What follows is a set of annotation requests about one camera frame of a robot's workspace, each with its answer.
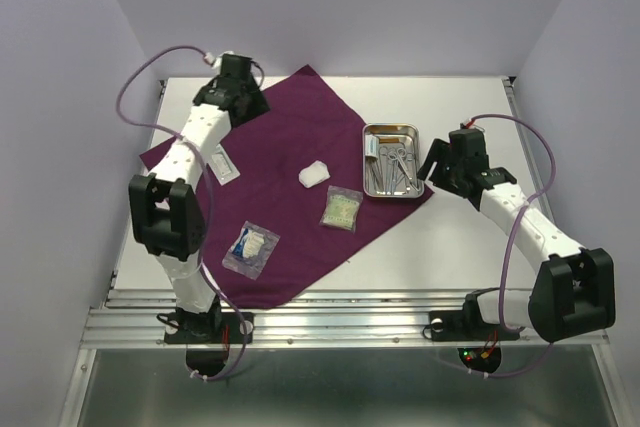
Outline small steel scissors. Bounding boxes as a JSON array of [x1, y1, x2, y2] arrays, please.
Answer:
[[388, 147, 419, 195]]

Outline steel instrument tray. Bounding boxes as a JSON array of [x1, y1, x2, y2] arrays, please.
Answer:
[[362, 123, 426, 200]]

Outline steel hemostat forceps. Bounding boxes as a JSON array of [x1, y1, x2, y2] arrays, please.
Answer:
[[372, 146, 389, 195]]

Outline small white label packet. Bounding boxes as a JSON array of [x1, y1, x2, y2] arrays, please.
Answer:
[[364, 134, 379, 159]]

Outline white sterile pouch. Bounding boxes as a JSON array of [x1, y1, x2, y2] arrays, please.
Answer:
[[210, 145, 240, 186]]

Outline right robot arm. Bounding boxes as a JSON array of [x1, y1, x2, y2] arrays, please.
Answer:
[[417, 129, 616, 343]]

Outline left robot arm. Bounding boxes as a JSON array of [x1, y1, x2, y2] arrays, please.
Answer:
[[128, 53, 269, 341]]

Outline green-white sealed packet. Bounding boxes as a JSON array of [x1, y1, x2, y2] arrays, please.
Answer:
[[320, 185, 363, 232]]

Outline white folded gauze pad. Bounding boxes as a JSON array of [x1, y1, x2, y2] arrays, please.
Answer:
[[298, 160, 330, 189]]

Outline purple cloth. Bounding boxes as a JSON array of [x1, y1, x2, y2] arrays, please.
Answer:
[[139, 63, 434, 309]]

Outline blue-white gauze packet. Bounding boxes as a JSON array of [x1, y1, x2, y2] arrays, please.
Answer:
[[222, 221, 280, 280]]

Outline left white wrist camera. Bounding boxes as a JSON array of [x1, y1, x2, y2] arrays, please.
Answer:
[[203, 52, 226, 70]]

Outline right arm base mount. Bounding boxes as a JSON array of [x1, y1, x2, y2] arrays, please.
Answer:
[[421, 288, 521, 377]]

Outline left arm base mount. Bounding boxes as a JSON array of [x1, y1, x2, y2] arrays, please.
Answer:
[[156, 298, 255, 382]]

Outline aluminium front rail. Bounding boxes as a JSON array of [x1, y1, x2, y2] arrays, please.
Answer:
[[79, 289, 612, 348]]

